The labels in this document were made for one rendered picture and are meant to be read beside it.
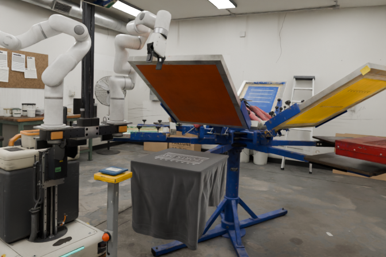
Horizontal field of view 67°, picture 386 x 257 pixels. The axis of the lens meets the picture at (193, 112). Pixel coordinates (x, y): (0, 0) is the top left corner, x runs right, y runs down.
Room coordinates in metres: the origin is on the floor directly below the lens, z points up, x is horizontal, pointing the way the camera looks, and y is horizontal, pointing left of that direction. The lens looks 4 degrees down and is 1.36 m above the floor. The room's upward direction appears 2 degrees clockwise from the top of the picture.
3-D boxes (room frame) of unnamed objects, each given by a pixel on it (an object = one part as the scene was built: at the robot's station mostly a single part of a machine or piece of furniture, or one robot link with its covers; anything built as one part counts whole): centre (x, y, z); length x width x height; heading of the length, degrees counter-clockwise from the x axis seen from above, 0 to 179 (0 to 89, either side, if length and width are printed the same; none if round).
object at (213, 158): (1.79, 0.05, 0.95); 0.48 x 0.44 x 0.01; 155
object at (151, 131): (2.72, 0.49, 1.05); 1.08 x 0.61 x 0.23; 95
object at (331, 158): (2.25, -0.80, 0.91); 1.34 x 0.40 x 0.08; 35
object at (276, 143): (2.86, -1.08, 0.91); 1.34 x 0.40 x 0.08; 95
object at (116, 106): (1.97, 0.53, 1.21); 0.16 x 0.13 x 0.15; 54
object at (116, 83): (1.97, 0.51, 1.37); 0.13 x 0.10 x 0.16; 128
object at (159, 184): (1.58, 0.15, 0.74); 0.45 x 0.03 x 0.43; 65
